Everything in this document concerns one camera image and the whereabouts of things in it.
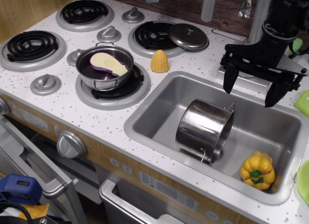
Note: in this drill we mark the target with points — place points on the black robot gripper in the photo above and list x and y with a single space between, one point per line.
266 60

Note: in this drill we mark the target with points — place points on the green toy behind arm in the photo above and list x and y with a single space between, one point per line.
296 44

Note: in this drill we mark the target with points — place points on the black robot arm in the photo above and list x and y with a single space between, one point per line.
287 16

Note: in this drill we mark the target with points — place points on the tall steel pot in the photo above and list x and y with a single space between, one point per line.
204 128

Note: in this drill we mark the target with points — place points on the steel pot lid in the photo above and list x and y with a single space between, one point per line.
188 37

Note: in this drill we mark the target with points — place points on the grey toy sink basin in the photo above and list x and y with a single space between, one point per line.
280 132

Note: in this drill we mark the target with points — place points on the shallow steel pot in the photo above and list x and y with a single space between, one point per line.
99 80

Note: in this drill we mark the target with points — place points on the grey stove knob behind pot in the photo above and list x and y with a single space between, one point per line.
72 57

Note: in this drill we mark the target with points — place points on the green toy plate upper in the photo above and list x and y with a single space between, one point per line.
302 103

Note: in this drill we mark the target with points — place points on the green toy plate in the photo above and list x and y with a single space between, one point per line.
302 103
302 178

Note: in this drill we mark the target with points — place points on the grey toy faucet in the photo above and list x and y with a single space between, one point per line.
246 10

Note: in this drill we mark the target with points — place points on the yellow toy bell pepper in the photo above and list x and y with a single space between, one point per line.
257 171

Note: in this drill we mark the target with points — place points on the yellow toy corn cob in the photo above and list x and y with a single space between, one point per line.
159 62

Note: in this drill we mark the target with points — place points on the green toy plate lower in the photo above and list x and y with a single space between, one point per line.
302 178

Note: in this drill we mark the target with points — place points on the back right stove burner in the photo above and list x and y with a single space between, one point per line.
145 39

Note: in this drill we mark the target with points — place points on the stove burner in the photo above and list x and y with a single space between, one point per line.
129 94
31 51
145 39
84 16

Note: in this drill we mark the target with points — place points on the front stove burner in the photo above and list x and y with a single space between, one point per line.
129 94

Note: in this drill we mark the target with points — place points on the grey stove knob top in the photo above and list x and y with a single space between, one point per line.
133 16

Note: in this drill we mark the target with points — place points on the grey stove knob middle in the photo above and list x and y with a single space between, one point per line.
110 34

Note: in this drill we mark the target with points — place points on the toy eggplant half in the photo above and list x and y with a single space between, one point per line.
107 63

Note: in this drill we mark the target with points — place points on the back left stove burner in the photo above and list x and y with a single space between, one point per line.
84 16

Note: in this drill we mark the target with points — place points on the grey oven dial knob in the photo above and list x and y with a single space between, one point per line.
70 145

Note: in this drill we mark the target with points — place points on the grey stove knob front-left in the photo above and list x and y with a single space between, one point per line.
45 85

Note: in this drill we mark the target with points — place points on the far left stove burner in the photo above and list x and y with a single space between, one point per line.
31 51

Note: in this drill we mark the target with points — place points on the grey dial knob left edge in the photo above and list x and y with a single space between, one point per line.
4 107

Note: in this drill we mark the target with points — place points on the blue clamp tool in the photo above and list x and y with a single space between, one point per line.
20 189

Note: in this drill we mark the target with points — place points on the grey dishwasher door handle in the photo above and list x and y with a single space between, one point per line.
119 211

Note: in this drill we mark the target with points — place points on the grey oven door handle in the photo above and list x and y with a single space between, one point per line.
28 160

